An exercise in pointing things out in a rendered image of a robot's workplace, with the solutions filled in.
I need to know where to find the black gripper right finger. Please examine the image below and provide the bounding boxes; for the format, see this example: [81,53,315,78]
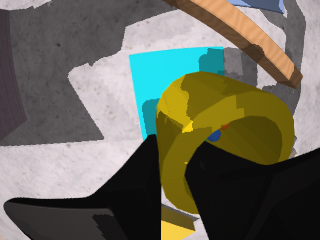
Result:
[184,140,320,240]

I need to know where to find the blue marble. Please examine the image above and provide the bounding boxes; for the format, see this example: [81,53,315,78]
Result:
[208,128,220,141]

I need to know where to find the beige flat rectangular slab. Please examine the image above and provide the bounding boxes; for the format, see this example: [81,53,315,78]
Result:
[289,147,297,159]

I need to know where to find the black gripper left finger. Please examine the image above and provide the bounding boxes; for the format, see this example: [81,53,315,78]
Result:
[3,135,161,240]

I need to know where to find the yellow rectangular block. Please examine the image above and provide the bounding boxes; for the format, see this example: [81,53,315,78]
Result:
[161,207,196,240]

